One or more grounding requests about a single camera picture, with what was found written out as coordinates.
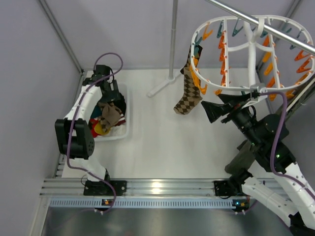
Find aluminium mounting rail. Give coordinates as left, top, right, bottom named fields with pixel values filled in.
left=39, top=177, right=308, bottom=199

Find dark teal sock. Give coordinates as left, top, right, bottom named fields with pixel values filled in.
left=90, top=106, right=102, bottom=119

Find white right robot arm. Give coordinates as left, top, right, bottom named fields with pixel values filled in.
left=201, top=92, right=315, bottom=236

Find white drying rack stand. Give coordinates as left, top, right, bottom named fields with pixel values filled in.
left=146, top=0, right=183, bottom=98

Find dark green drawstring shorts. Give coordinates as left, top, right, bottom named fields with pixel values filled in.
left=224, top=73, right=315, bottom=175

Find beige brown argyle sock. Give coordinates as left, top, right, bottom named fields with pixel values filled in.
left=98, top=117, right=112, bottom=133

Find white plastic laundry basket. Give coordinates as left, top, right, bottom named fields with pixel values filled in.
left=89, top=83, right=130, bottom=142

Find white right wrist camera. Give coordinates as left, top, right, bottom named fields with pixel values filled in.
left=243, top=83, right=268, bottom=108

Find white oval clip hanger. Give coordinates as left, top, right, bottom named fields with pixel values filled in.
left=189, top=15, right=315, bottom=94

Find silver metal hanging rail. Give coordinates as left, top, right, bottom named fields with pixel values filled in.
left=204, top=0, right=315, bottom=55

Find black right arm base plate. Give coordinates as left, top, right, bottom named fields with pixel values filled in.
left=214, top=180, right=248, bottom=197

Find black socks pile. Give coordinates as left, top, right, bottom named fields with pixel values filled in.
left=105, top=92, right=126, bottom=114

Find tan maroon striped sock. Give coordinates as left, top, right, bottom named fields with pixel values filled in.
left=98, top=103, right=126, bottom=127

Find yellow red sock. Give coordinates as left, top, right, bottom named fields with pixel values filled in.
left=89, top=119, right=111, bottom=138

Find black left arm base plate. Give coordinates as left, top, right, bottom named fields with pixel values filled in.
left=83, top=180, right=127, bottom=196

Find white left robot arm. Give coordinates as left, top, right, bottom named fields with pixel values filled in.
left=55, top=65, right=124, bottom=193

